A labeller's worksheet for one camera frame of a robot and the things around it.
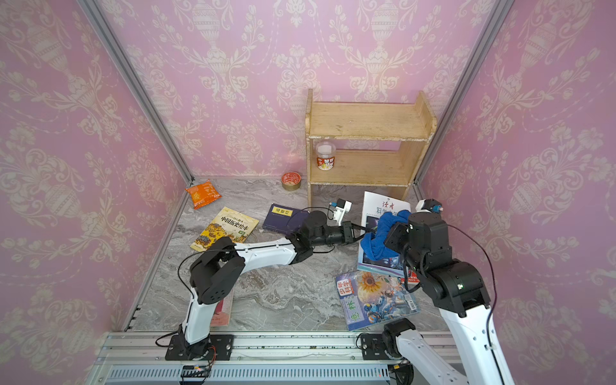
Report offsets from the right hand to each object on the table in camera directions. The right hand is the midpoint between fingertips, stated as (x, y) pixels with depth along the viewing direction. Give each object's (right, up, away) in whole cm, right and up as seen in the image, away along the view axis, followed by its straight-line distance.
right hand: (394, 224), depth 64 cm
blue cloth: (-6, -5, -2) cm, 8 cm away
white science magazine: (-2, +5, +15) cm, 16 cm away
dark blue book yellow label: (-35, -2, +41) cm, 54 cm away
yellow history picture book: (-59, -3, +40) cm, 71 cm away
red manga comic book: (+14, -22, +21) cm, 33 cm away
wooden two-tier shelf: (+2, +32, +45) cm, 56 cm away
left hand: (-4, -4, +10) cm, 12 cm away
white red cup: (-17, +25, +27) cm, 41 cm away
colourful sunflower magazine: (-2, -28, +19) cm, 34 cm away
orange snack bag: (-73, +9, +47) cm, 87 cm away
